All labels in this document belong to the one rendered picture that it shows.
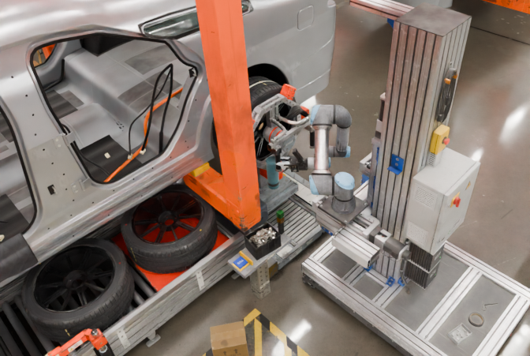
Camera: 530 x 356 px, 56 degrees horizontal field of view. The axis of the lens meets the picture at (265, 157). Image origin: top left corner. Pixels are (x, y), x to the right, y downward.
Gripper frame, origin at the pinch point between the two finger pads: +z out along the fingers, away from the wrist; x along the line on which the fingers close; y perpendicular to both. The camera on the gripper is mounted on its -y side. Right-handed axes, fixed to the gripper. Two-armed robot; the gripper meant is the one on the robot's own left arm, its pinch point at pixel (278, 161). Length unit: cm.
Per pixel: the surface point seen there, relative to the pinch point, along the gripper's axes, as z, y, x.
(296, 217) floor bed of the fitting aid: -11, 82, 22
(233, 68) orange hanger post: 19, -93, -32
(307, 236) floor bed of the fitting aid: -20, 75, -3
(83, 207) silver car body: 115, -12, -52
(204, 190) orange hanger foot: 52, 19, -8
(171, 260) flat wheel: 72, 40, -52
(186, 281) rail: 61, 47, -63
